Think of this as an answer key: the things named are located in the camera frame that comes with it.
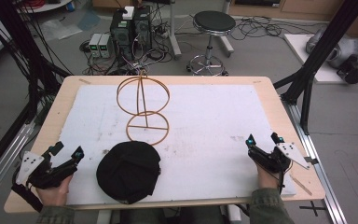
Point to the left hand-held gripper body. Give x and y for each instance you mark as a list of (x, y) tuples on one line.
[(32, 165)]

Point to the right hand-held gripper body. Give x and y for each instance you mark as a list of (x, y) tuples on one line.
[(275, 161)]

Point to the person's right hand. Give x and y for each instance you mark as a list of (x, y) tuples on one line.
[(267, 181)]

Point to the person's left hand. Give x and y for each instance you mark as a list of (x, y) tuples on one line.
[(54, 196)]

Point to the thin wooden stick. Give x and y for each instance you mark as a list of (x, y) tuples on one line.
[(301, 185)]

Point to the white foam mat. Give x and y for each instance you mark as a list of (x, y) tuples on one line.
[(214, 124)]

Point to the black hat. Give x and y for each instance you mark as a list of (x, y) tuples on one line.
[(129, 172)]

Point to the white floor platform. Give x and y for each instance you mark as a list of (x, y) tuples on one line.
[(298, 49)]

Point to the black device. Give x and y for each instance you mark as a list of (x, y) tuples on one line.
[(354, 71)]

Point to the grey power supply unit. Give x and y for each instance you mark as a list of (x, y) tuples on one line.
[(94, 45), (105, 46)]

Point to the grey rounded machine shell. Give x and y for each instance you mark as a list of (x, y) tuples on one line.
[(345, 48)]

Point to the clear plastic sheet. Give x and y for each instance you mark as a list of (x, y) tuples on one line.
[(59, 29)]

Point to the black round stool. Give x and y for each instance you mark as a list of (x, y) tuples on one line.
[(213, 21)]

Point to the black computer tower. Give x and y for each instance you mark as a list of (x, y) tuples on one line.
[(143, 28), (122, 34)]

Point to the grey metal stand leg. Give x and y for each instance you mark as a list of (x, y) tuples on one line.
[(174, 31)]

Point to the white box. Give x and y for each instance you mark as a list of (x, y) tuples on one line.
[(128, 12)]

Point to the aluminium rail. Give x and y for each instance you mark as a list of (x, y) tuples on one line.
[(3, 155), (317, 161)]

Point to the black metal frame strut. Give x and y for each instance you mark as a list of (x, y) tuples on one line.
[(320, 53), (21, 46)]

